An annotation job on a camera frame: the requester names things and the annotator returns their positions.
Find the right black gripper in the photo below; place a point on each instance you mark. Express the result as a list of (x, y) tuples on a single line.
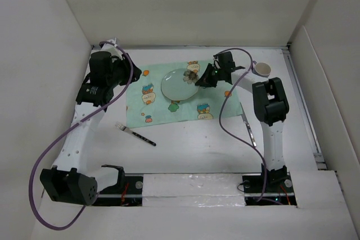
[(205, 80)]

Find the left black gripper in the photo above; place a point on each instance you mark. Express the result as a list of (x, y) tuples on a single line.
[(124, 63)]

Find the lavender mug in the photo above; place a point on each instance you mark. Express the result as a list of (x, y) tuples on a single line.
[(261, 69)]

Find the green floral plate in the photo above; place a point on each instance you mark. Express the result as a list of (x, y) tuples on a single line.
[(179, 84)]

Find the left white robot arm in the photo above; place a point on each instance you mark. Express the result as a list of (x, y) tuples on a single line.
[(69, 180)]

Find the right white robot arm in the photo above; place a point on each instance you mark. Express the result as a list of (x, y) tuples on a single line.
[(269, 102)]

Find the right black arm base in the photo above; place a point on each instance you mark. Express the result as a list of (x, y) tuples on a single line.
[(269, 187)]

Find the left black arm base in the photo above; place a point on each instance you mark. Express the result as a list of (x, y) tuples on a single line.
[(121, 189)]

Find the silver table knife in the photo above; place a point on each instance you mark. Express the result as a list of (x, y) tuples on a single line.
[(248, 127)]

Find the fork with black handle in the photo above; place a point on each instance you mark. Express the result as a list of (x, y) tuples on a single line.
[(124, 128)]

